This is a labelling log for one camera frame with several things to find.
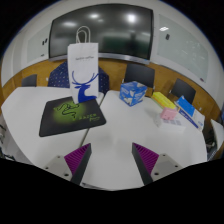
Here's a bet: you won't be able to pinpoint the black chair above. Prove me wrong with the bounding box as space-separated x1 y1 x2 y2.
123 64 155 88
170 78 196 103
21 74 37 87

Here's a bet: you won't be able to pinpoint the blue tissue box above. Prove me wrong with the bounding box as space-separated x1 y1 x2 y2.
119 81 147 106

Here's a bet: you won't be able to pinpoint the white paper sheet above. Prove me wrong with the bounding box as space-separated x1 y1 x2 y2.
157 118 185 132

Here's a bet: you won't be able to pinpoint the left glass whiteboard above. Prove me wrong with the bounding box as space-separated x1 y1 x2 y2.
27 24 51 63

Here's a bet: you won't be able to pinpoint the yellow flat box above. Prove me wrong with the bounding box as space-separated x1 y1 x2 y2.
152 92 176 109

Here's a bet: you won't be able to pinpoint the large black wall screen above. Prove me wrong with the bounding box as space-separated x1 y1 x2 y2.
49 3 154 64

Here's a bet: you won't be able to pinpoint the black chair right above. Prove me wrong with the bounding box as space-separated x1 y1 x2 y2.
170 78 196 103

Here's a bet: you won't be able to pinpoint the black chair left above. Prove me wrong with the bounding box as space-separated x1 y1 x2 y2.
21 74 37 87

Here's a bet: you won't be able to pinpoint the black green mouse pad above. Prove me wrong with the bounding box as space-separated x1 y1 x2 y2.
39 97 106 137

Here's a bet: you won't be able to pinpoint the blue white box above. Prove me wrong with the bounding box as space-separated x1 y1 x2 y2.
175 96 205 131

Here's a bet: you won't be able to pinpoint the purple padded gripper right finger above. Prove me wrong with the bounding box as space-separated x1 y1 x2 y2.
132 143 159 185

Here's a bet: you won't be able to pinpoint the black chair centre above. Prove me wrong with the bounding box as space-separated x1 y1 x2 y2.
123 64 155 88

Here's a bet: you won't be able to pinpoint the glass whiteboard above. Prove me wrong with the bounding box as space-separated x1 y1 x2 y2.
157 15 209 82
27 24 51 63

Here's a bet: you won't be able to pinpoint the pink small box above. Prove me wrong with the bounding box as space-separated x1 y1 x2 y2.
160 108 177 120

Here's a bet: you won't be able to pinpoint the blue patterned chair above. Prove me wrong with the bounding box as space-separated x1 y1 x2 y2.
48 62 109 94

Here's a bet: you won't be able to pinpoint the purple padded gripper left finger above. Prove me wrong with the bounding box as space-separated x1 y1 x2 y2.
64 143 92 185

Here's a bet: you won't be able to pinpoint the white paper bag blue deer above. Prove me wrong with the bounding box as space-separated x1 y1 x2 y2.
67 26 99 104

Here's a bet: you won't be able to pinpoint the right glass whiteboard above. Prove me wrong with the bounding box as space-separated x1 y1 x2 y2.
157 15 209 82

